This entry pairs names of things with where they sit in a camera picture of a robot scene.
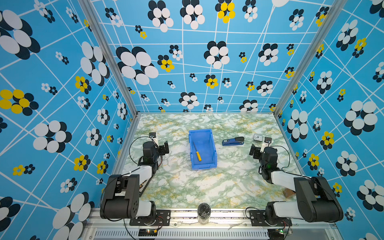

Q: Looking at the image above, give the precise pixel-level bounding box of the yellow handled screwdriver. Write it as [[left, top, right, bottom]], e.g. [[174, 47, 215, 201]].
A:
[[193, 142, 202, 162]]

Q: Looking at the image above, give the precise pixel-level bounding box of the black abacus tray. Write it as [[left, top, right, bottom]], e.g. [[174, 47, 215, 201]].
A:
[[139, 177, 153, 197]]

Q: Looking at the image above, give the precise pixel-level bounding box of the aluminium frame post right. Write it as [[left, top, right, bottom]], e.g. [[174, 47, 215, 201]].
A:
[[274, 0, 347, 118]]

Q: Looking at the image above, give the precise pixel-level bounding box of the aluminium frame post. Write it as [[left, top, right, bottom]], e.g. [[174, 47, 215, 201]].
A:
[[274, 0, 347, 118], [79, 0, 138, 119]]

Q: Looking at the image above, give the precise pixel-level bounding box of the blue plastic bin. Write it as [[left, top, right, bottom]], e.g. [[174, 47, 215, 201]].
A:
[[189, 129, 218, 170]]

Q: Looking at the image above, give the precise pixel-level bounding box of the blue black stapler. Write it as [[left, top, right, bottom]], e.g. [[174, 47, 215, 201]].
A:
[[222, 137, 245, 147]]

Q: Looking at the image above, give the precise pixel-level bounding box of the aluminium front rail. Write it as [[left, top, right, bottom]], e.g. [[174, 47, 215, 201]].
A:
[[81, 209, 342, 240]]

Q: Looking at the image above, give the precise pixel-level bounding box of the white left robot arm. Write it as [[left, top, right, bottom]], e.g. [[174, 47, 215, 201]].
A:
[[100, 132, 169, 225]]

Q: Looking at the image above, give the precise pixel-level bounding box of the small grey box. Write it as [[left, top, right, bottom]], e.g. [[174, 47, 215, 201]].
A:
[[253, 134, 263, 142]]

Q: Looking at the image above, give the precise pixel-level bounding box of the aluminium frame post left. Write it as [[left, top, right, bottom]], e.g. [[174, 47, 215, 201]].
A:
[[79, 0, 138, 119]]

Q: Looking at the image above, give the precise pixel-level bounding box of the brown small box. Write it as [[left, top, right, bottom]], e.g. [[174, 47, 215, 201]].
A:
[[283, 189, 296, 199]]

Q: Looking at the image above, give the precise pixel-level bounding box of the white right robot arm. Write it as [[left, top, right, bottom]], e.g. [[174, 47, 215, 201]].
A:
[[250, 145, 344, 225]]

